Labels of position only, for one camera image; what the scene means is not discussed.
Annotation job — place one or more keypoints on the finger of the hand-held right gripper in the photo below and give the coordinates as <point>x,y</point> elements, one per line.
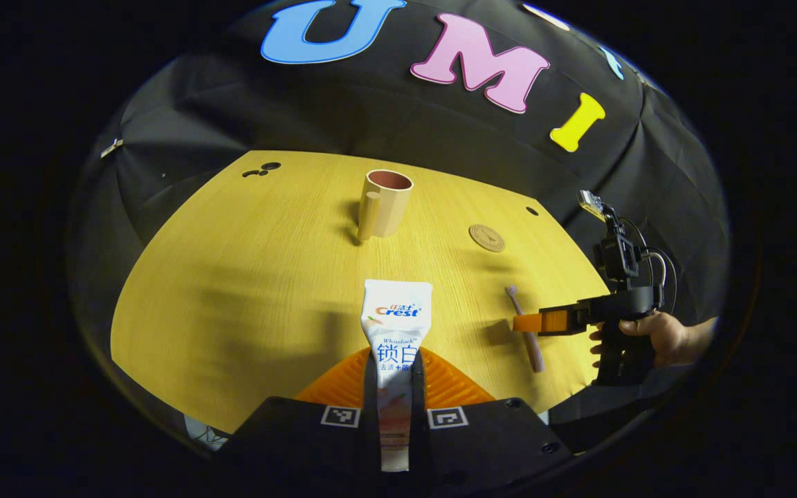
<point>554,322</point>

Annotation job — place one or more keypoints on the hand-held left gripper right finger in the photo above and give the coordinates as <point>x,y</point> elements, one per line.
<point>488,443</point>

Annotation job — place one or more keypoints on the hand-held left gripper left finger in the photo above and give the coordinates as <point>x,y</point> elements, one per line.
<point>288,436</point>

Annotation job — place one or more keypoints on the pink toothbrush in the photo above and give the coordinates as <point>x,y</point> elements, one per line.
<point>526,332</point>

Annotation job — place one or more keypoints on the round brown coaster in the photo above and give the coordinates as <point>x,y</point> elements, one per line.
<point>487,238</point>

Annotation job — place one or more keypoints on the white toothpaste tube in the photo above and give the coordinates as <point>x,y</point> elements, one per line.
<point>396,325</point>

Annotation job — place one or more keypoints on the beige cup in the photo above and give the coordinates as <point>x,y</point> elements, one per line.
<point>385,207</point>

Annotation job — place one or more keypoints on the wooden desktop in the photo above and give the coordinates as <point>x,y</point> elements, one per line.
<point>246,290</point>

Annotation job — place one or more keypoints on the black backdrop cloth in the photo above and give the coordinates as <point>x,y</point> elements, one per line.
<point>371,117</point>

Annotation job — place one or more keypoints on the white cloth clip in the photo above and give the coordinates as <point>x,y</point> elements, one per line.
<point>111,147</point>

